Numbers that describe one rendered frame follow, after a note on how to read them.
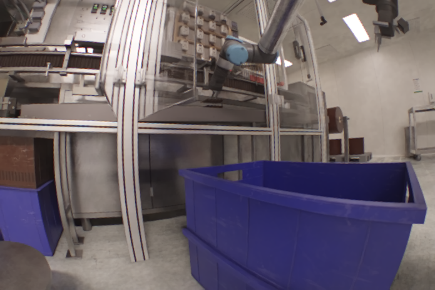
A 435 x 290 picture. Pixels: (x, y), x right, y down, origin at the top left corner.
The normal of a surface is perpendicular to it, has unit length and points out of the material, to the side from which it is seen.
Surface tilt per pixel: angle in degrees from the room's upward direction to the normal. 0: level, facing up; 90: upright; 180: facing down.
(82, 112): 90
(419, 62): 90
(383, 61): 90
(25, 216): 90
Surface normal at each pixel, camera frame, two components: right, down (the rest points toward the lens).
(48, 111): 0.55, -0.08
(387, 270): -0.82, -0.04
